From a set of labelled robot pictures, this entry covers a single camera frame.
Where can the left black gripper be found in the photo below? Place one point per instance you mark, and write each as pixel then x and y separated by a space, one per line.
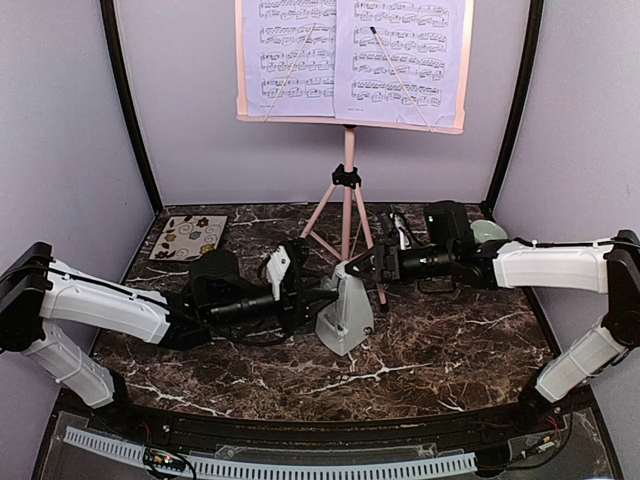
pixel 300 299

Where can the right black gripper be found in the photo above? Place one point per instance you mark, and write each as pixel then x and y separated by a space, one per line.
pixel 384 259

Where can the white metronome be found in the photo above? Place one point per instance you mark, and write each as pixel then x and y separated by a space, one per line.
pixel 347 322

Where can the pink perforated music stand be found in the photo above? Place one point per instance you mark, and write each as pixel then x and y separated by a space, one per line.
pixel 353 200

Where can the sheet music page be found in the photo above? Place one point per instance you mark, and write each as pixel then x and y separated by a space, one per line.
pixel 403 64
pixel 289 50

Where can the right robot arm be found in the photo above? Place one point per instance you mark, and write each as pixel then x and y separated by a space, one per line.
pixel 457 249

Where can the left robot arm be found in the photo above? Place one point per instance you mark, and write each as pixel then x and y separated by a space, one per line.
pixel 38 290

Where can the pale green ceramic bowl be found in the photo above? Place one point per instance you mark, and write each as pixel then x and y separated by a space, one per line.
pixel 485 231

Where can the floral pattern coaster tile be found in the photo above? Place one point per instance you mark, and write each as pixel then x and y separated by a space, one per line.
pixel 186 238

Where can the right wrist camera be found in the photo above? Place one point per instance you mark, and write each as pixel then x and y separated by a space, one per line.
pixel 395 228

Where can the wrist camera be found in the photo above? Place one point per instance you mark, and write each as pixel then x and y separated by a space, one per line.
pixel 395 228
pixel 281 271

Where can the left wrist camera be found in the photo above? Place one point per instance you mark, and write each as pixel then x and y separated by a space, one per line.
pixel 281 271

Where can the white slotted cable duct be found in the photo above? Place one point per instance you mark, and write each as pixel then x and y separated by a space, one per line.
pixel 236 463

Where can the right black frame post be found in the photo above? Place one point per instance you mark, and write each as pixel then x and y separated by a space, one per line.
pixel 523 81

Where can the black frame post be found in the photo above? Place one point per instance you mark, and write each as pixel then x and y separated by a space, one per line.
pixel 523 81
pixel 128 109

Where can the left black frame post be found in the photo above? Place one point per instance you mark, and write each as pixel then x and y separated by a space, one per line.
pixel 128 109

